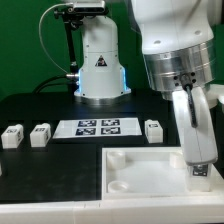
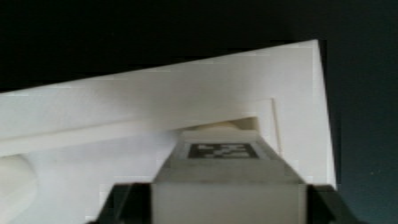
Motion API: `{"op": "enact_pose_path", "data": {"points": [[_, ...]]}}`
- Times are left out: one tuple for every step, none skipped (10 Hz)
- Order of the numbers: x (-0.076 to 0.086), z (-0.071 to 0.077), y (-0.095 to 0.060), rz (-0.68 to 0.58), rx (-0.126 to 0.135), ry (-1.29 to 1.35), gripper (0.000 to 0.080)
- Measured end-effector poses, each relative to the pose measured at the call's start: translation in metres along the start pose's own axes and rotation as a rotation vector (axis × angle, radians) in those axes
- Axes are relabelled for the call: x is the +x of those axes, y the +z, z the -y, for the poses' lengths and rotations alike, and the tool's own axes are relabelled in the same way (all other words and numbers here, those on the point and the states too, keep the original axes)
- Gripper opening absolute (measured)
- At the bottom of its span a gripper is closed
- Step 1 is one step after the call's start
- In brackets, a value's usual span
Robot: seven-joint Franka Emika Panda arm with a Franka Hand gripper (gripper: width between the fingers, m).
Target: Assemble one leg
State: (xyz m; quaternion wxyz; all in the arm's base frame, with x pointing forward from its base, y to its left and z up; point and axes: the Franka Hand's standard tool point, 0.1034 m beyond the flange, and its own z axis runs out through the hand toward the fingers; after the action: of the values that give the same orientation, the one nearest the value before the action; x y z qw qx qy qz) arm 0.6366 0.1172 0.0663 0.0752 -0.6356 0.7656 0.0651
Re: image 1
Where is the white square tabletop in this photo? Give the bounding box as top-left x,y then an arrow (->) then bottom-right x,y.
101,147 -> 224,200

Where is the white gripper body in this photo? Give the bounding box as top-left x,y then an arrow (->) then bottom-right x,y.
172,87 -> 218,166

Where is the black cable at base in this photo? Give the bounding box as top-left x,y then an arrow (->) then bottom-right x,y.
31,75 -> 75,94

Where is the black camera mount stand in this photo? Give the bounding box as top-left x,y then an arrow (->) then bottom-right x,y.
54,7 -> 83,93

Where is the white L-shaped obstacle fence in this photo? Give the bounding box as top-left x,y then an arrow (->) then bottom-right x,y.
0,149 -> 224,224

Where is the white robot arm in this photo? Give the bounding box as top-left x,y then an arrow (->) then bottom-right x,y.
74,0 -> 218,166

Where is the grey camera on stand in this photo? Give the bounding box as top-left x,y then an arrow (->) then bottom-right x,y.
72,0 -> 106,13

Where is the grey cable loop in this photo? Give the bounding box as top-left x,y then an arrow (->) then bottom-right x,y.
38,3 -> 73,75

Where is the white sheet with fiducial markers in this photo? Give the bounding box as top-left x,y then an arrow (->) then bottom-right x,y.
53,118 -> 142,139

